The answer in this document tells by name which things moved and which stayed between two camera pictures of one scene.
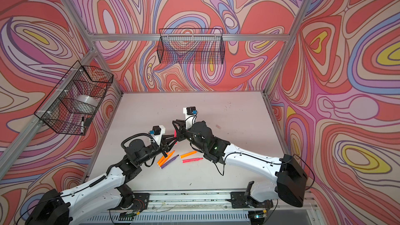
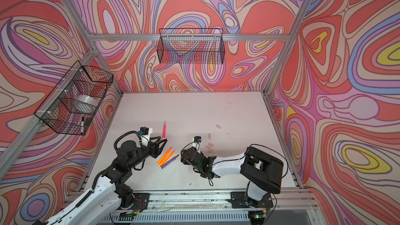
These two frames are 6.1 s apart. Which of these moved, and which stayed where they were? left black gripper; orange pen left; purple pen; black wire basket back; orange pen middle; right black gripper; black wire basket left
Moved: right black gripper; left black gripper
Stayed: orange pen middle; purple pen; black wire basket left; black wire basket back; orange pen left
